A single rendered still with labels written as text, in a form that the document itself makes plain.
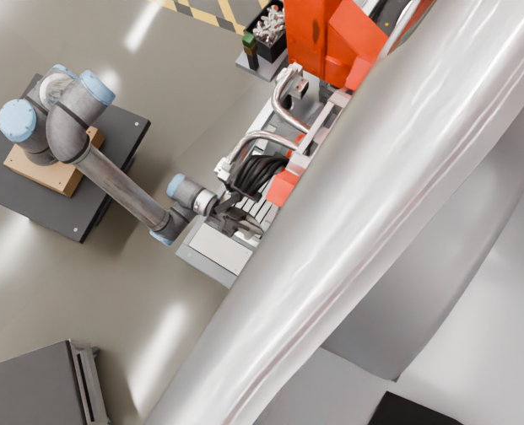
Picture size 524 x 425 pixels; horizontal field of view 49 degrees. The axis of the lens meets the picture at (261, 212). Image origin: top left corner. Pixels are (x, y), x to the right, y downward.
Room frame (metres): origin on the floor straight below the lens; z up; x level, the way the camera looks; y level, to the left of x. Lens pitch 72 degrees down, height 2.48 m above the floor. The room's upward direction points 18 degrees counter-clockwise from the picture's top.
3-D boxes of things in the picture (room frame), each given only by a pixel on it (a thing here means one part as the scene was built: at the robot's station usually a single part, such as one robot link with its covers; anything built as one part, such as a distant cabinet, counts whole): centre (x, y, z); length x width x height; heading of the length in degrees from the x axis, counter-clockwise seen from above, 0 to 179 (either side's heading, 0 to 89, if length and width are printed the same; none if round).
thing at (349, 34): (0.93, -0.61, 0.69); 0.52 x 0.17 x 0.35; 41
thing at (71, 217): (1.25, 0.76, 0.15); 0.60 x 0.60 x 0.30; 47
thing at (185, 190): (0.76, 0.23, 0.62); 0.12 x 0.09 x 0.10; 40
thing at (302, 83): (0.87, -0.21, 0.93); 0.09 x 0.05 x 0.05; 41
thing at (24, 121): (1.25, 0.76, 0.57); 0.17 x 0.15 x 0.18; 124
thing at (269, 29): (1.36, -0.27, 0.51); 0.20 x 0.14 x 0.13; 124
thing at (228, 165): (0.63, -0.06, 1.03); 0.19 x 0.18 x 0.11; 41
